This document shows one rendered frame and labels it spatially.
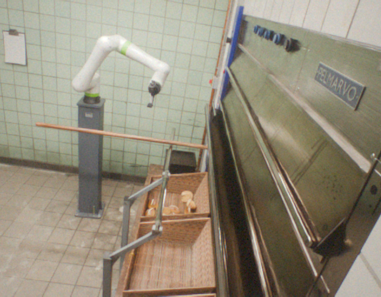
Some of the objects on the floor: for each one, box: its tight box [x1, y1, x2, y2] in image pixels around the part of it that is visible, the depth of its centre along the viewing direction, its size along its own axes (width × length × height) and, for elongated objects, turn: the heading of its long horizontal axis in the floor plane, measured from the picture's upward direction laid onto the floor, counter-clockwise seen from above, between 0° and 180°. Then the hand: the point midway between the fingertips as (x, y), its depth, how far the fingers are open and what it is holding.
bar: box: [102, 127, 176, 297], centre depth 212 cm, size 31×127×118 cm, turn 162°
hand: (150, 96), depth 205 cm, fingers open, 13 cm apart
